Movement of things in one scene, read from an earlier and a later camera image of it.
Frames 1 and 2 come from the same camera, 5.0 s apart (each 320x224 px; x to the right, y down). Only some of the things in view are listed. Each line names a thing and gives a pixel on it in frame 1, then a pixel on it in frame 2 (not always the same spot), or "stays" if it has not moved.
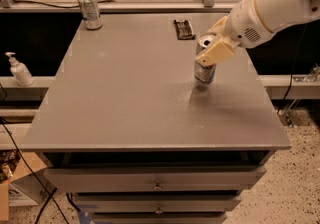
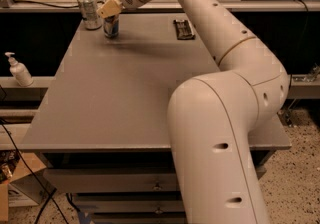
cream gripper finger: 221,50 -> 110,8
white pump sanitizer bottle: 20,71 stays
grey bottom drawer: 159,217 stays
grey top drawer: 157,179 stays
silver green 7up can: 90,10 stays
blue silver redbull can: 204,73 -> 111,26
